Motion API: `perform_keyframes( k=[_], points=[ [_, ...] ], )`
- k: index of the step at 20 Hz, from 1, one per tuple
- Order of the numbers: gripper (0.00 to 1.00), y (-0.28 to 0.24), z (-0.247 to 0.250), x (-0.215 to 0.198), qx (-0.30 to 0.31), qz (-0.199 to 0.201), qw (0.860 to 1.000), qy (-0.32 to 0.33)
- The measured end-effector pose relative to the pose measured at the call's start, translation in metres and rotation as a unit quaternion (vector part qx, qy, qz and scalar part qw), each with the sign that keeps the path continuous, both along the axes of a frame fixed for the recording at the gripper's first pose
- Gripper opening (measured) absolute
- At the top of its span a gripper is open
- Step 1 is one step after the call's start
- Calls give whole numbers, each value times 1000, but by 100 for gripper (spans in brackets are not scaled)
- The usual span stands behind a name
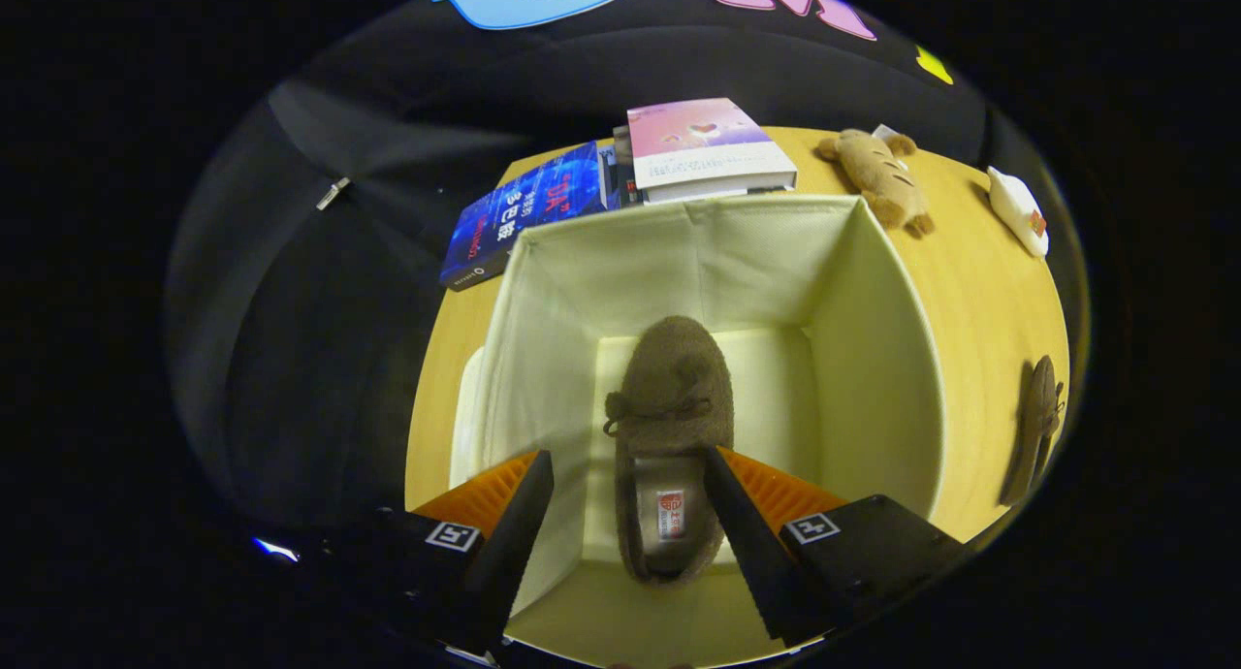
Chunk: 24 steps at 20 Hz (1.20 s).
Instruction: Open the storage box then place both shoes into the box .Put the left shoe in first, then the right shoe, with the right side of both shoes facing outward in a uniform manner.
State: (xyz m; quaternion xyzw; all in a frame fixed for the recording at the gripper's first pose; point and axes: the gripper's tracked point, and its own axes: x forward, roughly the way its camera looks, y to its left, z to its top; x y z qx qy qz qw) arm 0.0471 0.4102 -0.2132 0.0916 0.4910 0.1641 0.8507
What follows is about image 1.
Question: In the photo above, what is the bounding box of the cream fabric storage box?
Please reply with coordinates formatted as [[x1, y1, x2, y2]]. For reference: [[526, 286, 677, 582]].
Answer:
[[448, 194, 946, 669]]

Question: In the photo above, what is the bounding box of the brown fuzzy shoe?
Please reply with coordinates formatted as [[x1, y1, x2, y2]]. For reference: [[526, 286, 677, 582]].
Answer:
[[999, 355, 1067, 507], [603, 315, 736, 586]]

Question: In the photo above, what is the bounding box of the white plush toy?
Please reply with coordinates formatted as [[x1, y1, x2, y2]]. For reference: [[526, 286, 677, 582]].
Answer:
[[987, 165, 1051, 259]]

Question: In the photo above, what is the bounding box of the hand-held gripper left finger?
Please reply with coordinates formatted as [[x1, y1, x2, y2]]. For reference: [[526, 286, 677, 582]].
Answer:
[[330, 449, 556, 658]]

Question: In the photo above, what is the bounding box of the pink book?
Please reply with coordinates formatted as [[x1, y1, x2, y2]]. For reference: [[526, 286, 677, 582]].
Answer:
[[626, 97, 799, 205]]

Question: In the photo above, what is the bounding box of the brown plush toy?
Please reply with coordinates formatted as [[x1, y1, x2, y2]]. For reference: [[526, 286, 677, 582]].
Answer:
[[816, 128, 937, 240]]

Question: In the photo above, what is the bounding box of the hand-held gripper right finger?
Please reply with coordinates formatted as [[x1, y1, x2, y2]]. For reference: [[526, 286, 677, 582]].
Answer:
[[702, 444, 971, 648]]

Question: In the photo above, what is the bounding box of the blue book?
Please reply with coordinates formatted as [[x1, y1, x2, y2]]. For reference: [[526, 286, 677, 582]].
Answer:
[[438, 142, 621, 293]]

